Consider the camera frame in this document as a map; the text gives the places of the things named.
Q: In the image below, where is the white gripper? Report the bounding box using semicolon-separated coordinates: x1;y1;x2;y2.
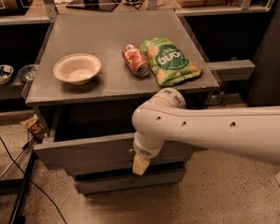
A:
133;132;164;175

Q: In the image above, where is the grey top drawer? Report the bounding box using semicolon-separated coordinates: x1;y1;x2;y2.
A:
33;107;206;176

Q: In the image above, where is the grey drawer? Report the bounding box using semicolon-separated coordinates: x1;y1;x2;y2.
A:
33;107;206;176
74;168;186;195

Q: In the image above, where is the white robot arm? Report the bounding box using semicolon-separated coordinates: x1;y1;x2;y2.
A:
132;88;280;175

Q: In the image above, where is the grey lower drawer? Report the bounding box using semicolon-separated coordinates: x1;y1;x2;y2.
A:
74;168;186;195

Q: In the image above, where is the grey drawer cabinet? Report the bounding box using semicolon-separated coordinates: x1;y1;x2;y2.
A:
26;10;205;182

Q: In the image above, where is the green snack bag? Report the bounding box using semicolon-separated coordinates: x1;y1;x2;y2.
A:
140;37;203;87

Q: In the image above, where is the red soda can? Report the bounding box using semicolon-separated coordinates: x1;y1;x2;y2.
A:
122;44;149;77

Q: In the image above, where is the white paper bowl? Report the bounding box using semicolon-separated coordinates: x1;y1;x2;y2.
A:
53;53;102;85

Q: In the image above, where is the brown snack packet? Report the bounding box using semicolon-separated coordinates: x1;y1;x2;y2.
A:
21;115;45;142

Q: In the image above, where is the black floor stand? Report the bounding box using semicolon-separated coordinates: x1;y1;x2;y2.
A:
0;142;37;224

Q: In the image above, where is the grey side ledge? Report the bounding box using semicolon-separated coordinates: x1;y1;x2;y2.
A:
207;60;255;82

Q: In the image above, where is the small dark bowl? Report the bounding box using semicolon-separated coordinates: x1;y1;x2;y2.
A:
17;64;38;83

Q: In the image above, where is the blue patterned bowl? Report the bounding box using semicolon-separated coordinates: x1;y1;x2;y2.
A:
0;64;14;86

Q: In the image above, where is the black monitor stand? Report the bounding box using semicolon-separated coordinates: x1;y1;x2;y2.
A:
65;0;117;12

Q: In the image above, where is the black floor cable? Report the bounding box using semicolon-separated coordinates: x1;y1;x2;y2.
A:
0;125;68;224

